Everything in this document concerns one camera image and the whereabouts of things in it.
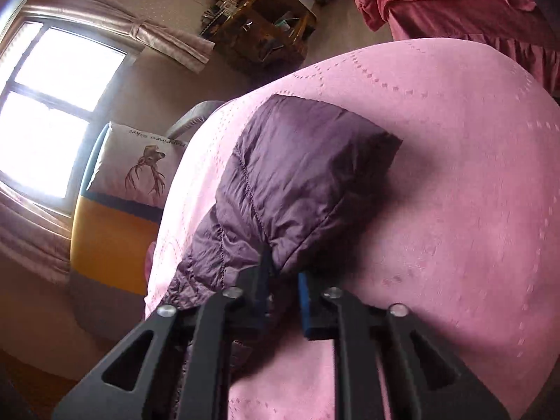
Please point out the deer print pillow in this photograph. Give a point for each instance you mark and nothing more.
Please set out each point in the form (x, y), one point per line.
(131, 157)

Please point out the cluttered wooden desk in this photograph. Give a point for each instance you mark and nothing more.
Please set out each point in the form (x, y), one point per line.
(258, 30)

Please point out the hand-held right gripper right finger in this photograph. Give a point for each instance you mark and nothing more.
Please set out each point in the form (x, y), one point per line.
(307, 310)

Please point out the purple puffer jacket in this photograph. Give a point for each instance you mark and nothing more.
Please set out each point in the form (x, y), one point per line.
(297, 175)

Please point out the pink bedsheet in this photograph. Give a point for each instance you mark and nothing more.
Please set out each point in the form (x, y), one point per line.
(437, 183)

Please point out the pink curtain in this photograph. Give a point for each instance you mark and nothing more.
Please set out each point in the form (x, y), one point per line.
(166, 35)
(30, 236)

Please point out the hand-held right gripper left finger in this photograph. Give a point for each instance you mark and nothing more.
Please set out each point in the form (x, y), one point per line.
(261, 299)

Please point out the large window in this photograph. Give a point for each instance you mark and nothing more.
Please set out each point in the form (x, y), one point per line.
(57, 118)

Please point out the grey cushion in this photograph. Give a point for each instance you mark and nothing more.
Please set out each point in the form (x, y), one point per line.
(197, 116)

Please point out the yellow grey teal headboard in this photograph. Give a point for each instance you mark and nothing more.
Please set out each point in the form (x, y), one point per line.
(109, 245)

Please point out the red velvet blanket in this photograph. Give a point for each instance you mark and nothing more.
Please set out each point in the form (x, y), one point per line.
(437, 4)

